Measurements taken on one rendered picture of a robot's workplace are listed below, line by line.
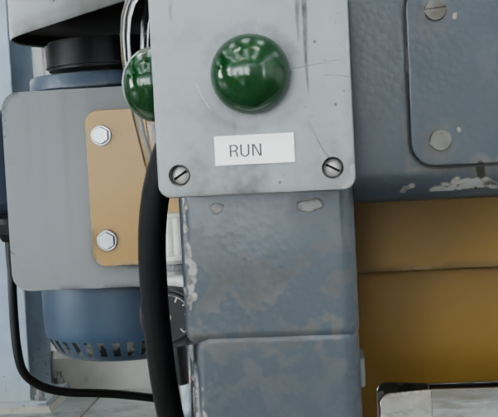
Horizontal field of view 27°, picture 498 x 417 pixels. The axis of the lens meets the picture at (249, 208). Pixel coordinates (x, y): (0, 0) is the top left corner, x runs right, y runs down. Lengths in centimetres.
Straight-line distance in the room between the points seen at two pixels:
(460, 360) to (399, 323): 5
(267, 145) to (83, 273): 48
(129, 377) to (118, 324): 493
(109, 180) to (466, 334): 30
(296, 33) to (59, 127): 48
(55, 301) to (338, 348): 50
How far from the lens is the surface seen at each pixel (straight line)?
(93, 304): 89
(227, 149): 39
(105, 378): 584
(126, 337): 89
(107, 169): 83
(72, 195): 85
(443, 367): 75
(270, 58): 38
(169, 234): 66
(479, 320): 75
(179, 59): 40
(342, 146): 39
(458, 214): 69
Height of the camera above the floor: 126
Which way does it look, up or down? 3 degrees down
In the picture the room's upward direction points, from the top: 3 degrees counter-clockwise
